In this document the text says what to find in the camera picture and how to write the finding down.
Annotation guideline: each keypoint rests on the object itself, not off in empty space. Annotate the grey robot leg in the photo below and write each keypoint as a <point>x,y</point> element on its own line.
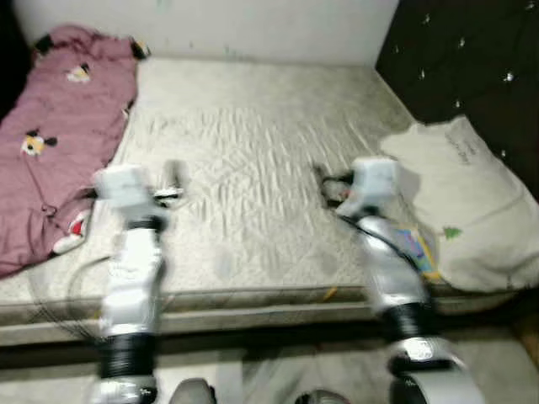
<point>194,392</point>
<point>322,397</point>

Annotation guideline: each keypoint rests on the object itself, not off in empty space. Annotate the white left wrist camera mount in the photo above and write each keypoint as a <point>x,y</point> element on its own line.
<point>126,185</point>

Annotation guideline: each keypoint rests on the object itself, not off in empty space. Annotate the black tufted headboard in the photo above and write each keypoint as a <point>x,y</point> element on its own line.
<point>472,59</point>

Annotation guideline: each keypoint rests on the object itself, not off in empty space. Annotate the beige quilted mattress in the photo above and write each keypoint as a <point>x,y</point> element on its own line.
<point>253,143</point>

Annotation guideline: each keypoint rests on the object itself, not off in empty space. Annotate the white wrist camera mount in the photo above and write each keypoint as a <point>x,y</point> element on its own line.
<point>126,185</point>
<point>370,181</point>

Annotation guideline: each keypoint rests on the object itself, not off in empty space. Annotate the grey robot right leg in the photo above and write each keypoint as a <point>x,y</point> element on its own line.
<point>322,397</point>

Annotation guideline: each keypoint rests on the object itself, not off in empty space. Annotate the white pillow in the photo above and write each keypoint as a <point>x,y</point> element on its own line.
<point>472,202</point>

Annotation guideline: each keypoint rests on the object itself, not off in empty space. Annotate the colourful children's book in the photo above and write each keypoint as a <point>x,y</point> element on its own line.
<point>421,252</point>

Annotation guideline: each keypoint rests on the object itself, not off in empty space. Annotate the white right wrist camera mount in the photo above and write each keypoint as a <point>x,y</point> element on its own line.
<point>370,181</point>

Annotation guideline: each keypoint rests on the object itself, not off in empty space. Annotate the mauve cartoon mouse blanket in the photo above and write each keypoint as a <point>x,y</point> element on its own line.
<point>67,118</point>

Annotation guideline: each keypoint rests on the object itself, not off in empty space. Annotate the grey robot left leg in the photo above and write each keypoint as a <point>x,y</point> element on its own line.
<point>194,392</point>

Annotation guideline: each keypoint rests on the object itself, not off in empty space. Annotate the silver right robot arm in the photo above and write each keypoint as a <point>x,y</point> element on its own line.
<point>392,278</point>

